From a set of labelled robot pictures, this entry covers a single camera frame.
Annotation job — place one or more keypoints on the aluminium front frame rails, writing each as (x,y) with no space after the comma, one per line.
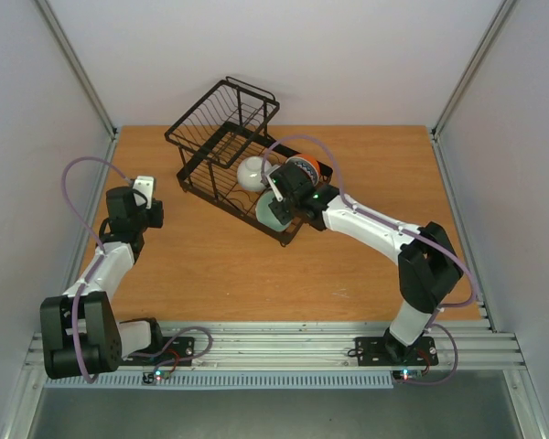
(324,345)

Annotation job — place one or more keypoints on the right green led board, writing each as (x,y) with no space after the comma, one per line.
(408,374)

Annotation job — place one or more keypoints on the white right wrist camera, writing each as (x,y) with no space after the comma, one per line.
(271,180)

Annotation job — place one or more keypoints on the red patterned bowl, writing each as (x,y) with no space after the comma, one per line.
(308,167)

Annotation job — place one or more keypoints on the white ribbed bowl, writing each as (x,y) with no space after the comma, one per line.
(249,174)

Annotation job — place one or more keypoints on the left green led board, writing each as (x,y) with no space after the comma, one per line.
(158,376)

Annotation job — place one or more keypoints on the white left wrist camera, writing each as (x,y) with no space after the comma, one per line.
(143,189)

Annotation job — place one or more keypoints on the aluminium right frame post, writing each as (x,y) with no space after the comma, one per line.
(490,35)

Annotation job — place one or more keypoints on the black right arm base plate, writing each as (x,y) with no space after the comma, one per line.
(379,351)

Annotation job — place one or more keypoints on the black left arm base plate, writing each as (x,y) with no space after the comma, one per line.
(184,347)

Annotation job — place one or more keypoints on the aluminium frame post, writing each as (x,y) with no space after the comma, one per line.
(490,35)
(61,38)

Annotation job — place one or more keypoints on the aluminium left frame post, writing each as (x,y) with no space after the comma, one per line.
(61,38)

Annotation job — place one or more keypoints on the grey slotted cable duct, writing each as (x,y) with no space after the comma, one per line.
(199,380)

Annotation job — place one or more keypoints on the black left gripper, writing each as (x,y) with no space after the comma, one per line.
(157,221)

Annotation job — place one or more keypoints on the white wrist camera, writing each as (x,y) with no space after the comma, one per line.
(143,189)
(271,180)

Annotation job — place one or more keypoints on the green led board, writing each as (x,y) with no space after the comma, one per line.
(158,376)
(408,374)

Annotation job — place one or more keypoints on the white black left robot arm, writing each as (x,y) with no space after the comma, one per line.
(80,335)

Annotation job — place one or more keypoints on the black wire dish rack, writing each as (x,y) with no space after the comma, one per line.
(227,125)

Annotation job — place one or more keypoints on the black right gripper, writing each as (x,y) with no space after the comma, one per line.
(281,210)

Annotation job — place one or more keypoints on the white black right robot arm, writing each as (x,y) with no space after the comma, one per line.
(424,256)

